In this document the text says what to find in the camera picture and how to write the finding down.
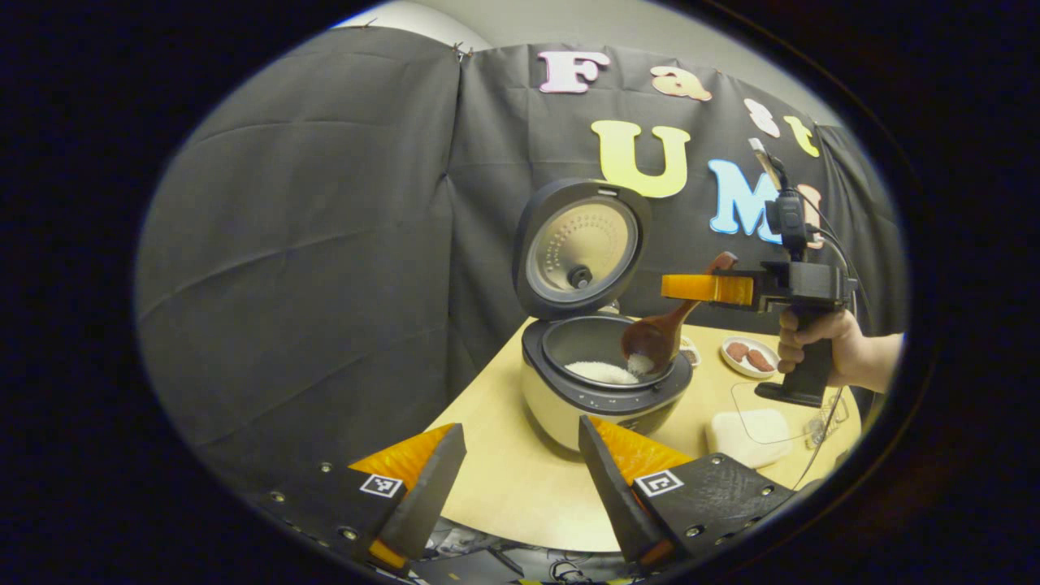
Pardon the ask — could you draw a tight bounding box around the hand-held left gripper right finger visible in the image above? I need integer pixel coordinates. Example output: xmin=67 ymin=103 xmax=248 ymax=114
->
xmin=578 ymin=414 xmax=801 ymax=574

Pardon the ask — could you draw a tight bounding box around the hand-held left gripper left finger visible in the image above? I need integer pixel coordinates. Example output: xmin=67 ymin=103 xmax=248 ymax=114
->
xmin=248 ymin=422 xmax=468 ymax=578

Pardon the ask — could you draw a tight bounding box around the dark brown wooden spoon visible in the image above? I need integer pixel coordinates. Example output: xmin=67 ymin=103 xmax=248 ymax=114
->
xmin=622 ymin=251 xmax=739 ymax=376

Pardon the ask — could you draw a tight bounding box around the white rice heap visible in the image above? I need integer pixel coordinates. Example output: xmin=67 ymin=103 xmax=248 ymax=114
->
xmin=565 ymin=360 xmax=643 ymax=386

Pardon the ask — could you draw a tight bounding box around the dark-lidded cream rice cooker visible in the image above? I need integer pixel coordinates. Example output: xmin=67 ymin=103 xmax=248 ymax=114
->
xmin=512 ymin=178 xmax=696 ymax=452

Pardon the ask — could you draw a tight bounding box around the white square rice box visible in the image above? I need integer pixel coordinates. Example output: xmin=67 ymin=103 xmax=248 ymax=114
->
xmin=705 ymin=408 xmax=794 ymax=470

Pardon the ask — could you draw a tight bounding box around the round white plate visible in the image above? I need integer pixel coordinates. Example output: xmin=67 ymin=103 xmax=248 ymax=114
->
xmin=720 ymin=336 xmax=781 ymax=380

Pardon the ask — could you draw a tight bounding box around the small square glass bowl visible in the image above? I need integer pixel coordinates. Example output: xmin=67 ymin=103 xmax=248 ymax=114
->
xmin=804 ymin=396 xmax=850 ymax=448

